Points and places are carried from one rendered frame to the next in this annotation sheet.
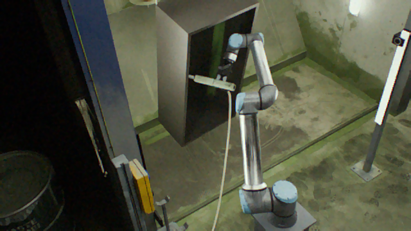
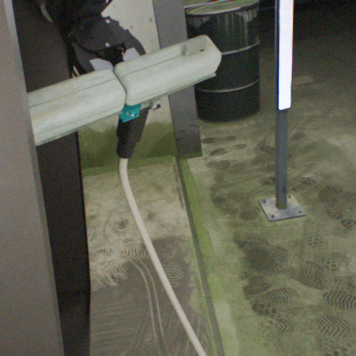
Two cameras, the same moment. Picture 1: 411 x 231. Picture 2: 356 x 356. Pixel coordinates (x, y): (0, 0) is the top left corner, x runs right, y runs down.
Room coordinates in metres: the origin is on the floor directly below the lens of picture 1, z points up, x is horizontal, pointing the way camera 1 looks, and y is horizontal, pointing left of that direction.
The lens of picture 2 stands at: (2.03, 0.29, 1.29)
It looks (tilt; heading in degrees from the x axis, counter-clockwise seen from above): 31 degrees down; 299
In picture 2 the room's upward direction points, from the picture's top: 10 degrees counter-clockwise
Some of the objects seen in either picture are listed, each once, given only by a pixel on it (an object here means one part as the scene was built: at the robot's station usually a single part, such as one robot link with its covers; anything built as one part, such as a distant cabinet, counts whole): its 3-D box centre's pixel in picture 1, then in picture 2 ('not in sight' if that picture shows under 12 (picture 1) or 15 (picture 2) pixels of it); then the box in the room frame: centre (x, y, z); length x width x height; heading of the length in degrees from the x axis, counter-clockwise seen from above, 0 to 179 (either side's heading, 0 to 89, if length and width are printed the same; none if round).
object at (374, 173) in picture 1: (366, 170); (281, 207); (2.36, -1.41, 0.01); 0.20 x 0.20 x 0.01; 30
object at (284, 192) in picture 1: (282, 197); not in sight; (1.52, -0.44, 0.83); 0.17 x 0.15 x 0.18; 92
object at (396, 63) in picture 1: (391, 81); (285, 10); (2.35, -1.38, 1.02); 0.06 x 0.02 x 0.83; 30
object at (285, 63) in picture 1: (214, 95); not in sight; (3.48, -0.12, 0.11); 2.70 x 0.02 x 0.13; 120
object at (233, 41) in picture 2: not in sight; (225, 63); (3.09, -2.77, 0.44); 0.59 x 0.58 x 0.89; 135
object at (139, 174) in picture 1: (140, 187); not in sight; (1.19, 0.31, 1.42); 0.12 x 0.06 x 0.26; 30
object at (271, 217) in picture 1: (282, 210); not in sight; (1.52, -0.45, 0.69); 0.19 x 0.19 x 0.10
